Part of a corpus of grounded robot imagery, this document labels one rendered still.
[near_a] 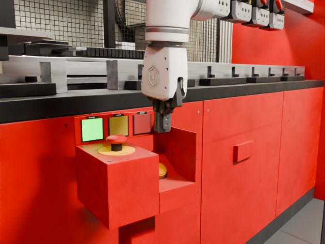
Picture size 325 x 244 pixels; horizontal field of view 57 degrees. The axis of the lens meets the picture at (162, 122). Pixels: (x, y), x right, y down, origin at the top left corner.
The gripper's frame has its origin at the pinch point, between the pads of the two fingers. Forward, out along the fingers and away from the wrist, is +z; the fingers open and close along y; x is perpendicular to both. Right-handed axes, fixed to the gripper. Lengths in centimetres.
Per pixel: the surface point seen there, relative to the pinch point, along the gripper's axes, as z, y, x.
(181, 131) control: 2.4, 0.9, 4.6
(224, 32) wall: -43, -271, 297
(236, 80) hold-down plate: -2, -44, 72
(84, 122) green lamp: 1.1, -9.8, -12.9
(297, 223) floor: 86, -37, 133
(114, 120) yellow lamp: 1.4, -9.8, -6.0
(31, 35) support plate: -15.8, -6.1, -23.3
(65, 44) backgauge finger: -14, -58, -1
